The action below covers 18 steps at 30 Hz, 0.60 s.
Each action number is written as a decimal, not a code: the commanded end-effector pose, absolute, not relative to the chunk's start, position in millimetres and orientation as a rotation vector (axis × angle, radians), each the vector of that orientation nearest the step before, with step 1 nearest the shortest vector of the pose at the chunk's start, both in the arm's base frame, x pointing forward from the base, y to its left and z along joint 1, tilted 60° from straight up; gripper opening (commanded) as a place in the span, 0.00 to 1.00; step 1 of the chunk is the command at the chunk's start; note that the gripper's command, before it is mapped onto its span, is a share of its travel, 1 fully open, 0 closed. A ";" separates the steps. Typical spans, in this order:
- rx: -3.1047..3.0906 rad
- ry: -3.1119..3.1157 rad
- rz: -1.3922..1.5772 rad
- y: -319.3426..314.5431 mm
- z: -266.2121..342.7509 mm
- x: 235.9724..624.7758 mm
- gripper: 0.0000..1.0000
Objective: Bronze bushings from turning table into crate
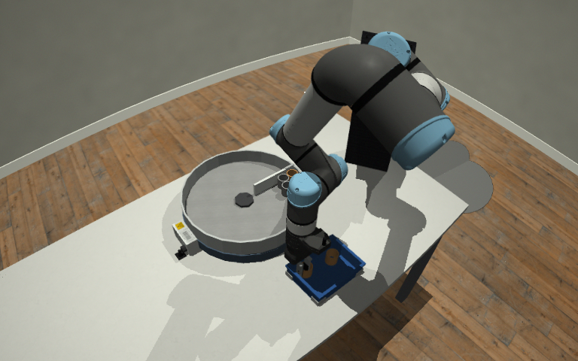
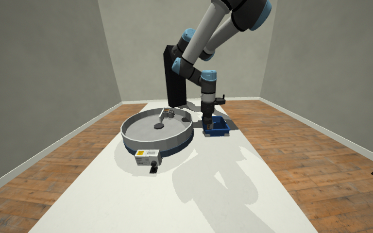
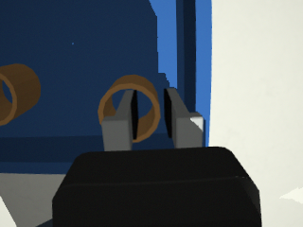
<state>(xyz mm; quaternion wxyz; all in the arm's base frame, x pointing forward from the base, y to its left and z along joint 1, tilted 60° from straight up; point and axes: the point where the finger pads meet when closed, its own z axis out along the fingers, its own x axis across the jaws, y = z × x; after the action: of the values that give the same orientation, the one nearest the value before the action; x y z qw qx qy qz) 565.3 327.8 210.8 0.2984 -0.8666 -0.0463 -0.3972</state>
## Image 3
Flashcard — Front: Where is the bronze bushing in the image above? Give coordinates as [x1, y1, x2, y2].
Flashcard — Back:
[0, 63, 41, 126]
[98, 75, 160, 143]

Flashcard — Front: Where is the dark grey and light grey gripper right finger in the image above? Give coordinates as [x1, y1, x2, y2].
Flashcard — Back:
[164, 88, 204, 148]

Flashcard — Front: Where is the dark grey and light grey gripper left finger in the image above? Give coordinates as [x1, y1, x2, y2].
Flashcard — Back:
[101, 90, 138, 151]

